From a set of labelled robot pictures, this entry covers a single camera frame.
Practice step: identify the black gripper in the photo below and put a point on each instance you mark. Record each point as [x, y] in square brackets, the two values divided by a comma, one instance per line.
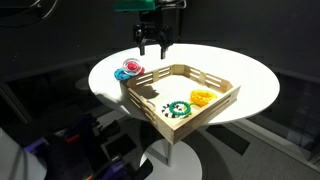
[151, 31]

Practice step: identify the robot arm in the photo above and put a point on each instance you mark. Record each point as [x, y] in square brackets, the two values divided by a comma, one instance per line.
[173, 2]

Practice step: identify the wooden slatted tray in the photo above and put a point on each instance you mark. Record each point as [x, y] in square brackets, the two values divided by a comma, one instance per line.
[186, 128]

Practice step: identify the black purple orange equipment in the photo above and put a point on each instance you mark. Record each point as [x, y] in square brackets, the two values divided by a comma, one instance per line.
[83, 140]

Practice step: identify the white table pedestal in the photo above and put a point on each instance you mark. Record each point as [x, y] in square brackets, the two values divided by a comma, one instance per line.
[186, 163]

